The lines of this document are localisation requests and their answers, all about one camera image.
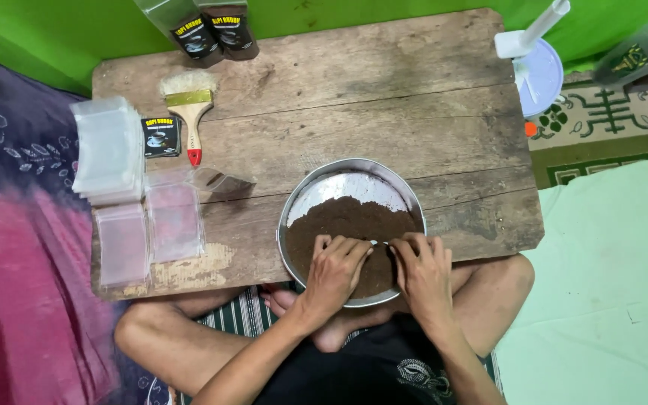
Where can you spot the person's left fingers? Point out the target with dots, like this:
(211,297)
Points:
(343,248)

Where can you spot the light green cloth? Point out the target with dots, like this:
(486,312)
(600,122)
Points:
(599,281)

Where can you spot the person's right fingers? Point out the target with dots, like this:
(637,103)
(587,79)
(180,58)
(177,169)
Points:
(414,247)

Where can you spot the pale blue round lid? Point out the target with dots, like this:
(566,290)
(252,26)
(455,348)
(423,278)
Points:
(546,76)

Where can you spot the small stack of clear pouches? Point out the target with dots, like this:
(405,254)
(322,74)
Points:
(174,219)
(122,244)

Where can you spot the person's left hand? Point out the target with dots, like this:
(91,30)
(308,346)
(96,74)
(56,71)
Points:
(332,278)

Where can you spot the person's black shorts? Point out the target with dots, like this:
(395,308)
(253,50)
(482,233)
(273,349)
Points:
(369,374)

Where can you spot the stack of black labels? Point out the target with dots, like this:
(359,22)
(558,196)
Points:
(161,136)

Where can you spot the purple pink batik cloth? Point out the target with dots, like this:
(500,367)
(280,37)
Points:
(26,270)

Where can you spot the small orange object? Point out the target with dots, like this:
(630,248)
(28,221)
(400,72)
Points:
(530,129)

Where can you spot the person's leg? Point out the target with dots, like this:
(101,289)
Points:
(498,298)
(172,337)

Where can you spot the person's right hand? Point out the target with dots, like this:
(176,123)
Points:
(426,278)

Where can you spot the large stack of clear bags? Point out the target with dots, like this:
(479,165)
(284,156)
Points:
(107,149)

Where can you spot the white plastic stand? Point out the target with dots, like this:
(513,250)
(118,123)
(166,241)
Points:
(518,40)

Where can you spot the empty clear pouch with label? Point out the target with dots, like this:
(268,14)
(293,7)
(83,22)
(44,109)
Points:
(633,56)

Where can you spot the heap of ground coffee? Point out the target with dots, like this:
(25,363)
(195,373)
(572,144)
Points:
(346,219)

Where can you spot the person's right leg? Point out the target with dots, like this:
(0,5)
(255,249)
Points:
(498,298)

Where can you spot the clear pouch with coffee residue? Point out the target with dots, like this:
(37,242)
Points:
(221,181)

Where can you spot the small clear plastic pouch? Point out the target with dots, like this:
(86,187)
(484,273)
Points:
(380,243)

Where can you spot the round metal pan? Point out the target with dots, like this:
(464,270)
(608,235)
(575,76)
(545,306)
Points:
(301,194)

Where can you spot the filled coffee pouch black label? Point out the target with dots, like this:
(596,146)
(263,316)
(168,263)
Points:
(235,31)
(192,36)

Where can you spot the person's left leg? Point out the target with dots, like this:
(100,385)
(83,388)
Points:
(172,337)

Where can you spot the green patterned rug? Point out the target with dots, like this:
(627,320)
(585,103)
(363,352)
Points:
(605,135)

